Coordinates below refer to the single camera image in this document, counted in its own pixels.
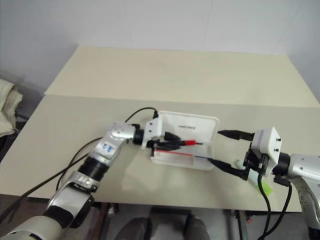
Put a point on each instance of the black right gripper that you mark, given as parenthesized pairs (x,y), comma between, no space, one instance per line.
(253,160)

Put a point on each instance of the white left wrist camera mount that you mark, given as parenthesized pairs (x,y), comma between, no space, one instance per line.
(155,128)

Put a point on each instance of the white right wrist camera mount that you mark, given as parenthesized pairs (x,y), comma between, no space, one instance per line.
(268,146)

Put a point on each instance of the metal table leg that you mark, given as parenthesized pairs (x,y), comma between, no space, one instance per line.
(108,220)
(241,225)

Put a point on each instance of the light green marker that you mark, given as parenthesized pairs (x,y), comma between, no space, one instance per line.
(267,190)

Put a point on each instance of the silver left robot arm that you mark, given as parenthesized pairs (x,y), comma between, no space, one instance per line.
(110,147)

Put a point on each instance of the dark rounded shape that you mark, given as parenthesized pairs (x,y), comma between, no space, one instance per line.
(138,228)

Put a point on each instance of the cream folded cloth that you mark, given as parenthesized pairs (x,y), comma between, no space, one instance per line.
(7,105)

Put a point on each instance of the thin red blue pen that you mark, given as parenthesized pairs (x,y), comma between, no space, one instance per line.
(175,153)

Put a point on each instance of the white plastic pencil case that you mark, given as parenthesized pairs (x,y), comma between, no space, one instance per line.
(190,127)

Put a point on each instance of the red marker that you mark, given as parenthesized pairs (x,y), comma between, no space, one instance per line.
(190,142)

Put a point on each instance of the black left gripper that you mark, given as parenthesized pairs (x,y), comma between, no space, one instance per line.
(154,147)

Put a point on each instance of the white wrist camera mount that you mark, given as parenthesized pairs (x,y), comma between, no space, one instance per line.
(268,146)
(155,128)

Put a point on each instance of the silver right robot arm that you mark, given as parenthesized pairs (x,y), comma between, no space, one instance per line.
(305,165)

